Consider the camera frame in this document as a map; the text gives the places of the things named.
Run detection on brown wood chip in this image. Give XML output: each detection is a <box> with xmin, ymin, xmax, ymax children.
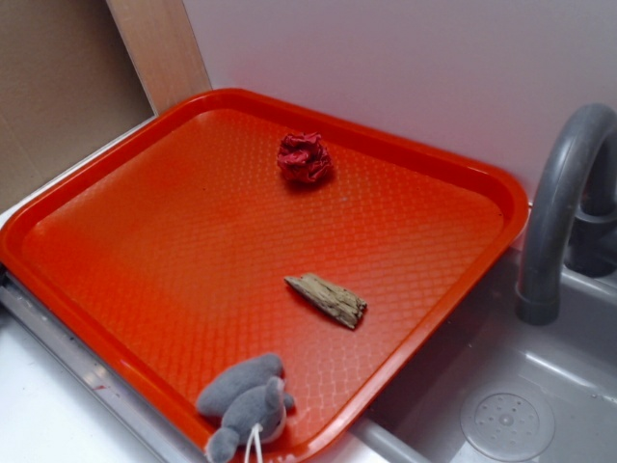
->
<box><xmin>283</xmin><ymin>273</ymin><xmax>367</xmax><ymax>330</ymax></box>

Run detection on crumpled red paper ball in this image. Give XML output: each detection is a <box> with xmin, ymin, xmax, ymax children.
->
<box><xmin>277</xmin><ymin>132</ymin><xmax>334</xmax><ymax>183</ymax></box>

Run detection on orange plastic tray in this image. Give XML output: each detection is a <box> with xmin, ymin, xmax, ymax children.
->
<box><xmin>1</xmin><ymin>90</ymin><xmax>528</xmax><ymax>462</ymax></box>

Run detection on grey plush toy mouse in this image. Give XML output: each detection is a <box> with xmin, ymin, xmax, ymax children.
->
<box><xmin>196</xmin><ymin>353</ymin><xmax>295</xmax><ymax>462</ymax></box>

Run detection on grey plastic sink basin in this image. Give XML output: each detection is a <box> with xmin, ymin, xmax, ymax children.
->
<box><xmin>350</xmin><ymin>248</ymin><xmax>617</xmax><ymax>463</ymax></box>

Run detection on light wooden board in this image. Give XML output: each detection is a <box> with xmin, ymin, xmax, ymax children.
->
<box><xmin>107</xmin><ymin>0</ymin><xmax>212</xmax><ymax>114</ymax></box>

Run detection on grey curved faucet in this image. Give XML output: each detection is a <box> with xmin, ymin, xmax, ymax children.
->
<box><xmin>516</xmin><ymin>103</ymin><xmax>616</xmax><ymax>325</ymax></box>

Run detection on round sink drain cover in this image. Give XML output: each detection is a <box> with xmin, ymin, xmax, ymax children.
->
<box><xmin>460</xmin><ymin>391</ymin><xmax>555</xmax><ymax>462</ymax></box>

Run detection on brown cardboard panel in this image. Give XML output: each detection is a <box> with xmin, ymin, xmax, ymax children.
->
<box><xmin>1</xmin><ymin>1</ymin><xmax>152</xmax><ymax>210</ymax></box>

